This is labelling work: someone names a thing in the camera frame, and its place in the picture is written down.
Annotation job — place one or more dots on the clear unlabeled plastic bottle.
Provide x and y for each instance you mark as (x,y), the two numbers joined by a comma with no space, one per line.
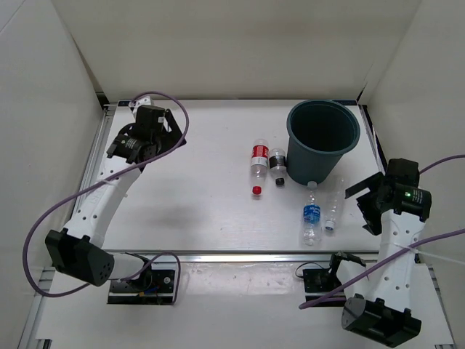
(334,205)

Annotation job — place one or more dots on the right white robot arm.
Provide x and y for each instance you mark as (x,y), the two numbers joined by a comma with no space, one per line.
(378,304)

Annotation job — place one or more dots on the blue label Aquafina bottle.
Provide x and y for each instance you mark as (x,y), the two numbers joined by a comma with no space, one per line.
(311,217)

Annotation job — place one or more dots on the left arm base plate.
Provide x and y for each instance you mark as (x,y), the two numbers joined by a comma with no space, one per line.
(157,284)

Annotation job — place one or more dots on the dark teal plastic bin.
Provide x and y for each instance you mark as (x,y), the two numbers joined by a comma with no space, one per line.
(320,132)

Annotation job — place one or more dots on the aluminium front rail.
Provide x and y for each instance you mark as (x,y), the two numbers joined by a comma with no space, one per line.
(220,256)

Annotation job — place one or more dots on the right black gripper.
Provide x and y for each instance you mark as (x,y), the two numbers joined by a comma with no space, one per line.
(373,219)

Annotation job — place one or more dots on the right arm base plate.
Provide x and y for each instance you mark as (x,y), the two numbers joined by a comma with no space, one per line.
(324,280)

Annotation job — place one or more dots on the black label plastic bottle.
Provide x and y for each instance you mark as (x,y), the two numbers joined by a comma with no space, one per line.
(278,166)

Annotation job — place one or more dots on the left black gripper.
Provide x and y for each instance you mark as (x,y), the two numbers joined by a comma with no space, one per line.
(174,135)

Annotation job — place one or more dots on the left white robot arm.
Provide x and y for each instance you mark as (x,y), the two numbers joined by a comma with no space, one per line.
(76,250)

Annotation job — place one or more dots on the red label plastic bottle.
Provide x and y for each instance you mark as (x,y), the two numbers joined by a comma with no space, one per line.
(259,166)

